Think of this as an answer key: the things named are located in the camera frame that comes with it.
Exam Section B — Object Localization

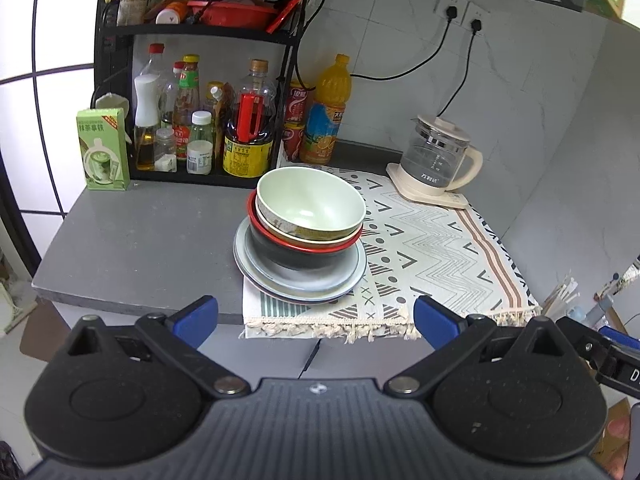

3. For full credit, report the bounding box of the white bakery plate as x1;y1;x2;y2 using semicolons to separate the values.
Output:
235;219;369;299

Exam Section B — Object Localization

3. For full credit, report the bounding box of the plain green bowl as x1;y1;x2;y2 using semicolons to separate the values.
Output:
246;191;363;254

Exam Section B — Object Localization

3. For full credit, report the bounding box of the green bowl yellow pattern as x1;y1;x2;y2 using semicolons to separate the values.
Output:
256;166;367;242

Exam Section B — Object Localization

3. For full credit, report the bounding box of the red black bowl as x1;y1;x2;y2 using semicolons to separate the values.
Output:
246;191;366;270

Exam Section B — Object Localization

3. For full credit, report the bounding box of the clear water bottle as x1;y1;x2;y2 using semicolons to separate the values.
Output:
567;294;614;327

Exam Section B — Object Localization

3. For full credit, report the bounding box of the patterned table mat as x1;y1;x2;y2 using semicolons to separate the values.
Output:
243;168;540;344

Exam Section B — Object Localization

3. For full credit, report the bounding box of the beige kettle base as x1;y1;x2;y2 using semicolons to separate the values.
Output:
386;162;469;209

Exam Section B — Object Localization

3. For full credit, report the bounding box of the white cap jar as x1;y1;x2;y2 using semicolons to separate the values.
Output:
186;110;214;174

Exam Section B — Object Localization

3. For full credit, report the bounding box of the dark soy sauce bottle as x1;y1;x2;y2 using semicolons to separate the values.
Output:
222;58;276;179

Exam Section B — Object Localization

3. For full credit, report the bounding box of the green tea box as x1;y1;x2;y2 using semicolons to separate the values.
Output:
76;107;130;191

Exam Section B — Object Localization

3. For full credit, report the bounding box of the red soda can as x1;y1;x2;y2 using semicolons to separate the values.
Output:
284;79;309;125
282;122;305;162

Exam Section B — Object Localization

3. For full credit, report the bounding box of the white spray bottle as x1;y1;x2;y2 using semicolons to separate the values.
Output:
134;74;160;171

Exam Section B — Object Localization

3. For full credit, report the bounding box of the orange juice bottle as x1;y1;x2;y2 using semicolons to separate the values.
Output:
299;53;352;165

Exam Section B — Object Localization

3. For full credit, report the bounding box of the black shelf rack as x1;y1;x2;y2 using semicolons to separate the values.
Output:
91;0;311;169

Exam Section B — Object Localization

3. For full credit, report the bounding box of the red basket on shelf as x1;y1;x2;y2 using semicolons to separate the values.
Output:
200;1;278;30

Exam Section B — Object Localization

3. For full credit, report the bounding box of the glass kettle beige handle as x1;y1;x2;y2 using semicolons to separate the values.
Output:
399;114;484;192

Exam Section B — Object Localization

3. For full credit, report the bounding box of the black power cable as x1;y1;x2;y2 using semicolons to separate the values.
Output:
349;5;460;83

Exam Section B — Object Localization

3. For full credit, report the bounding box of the wall power socket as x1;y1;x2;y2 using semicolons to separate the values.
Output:
434;0;490;34

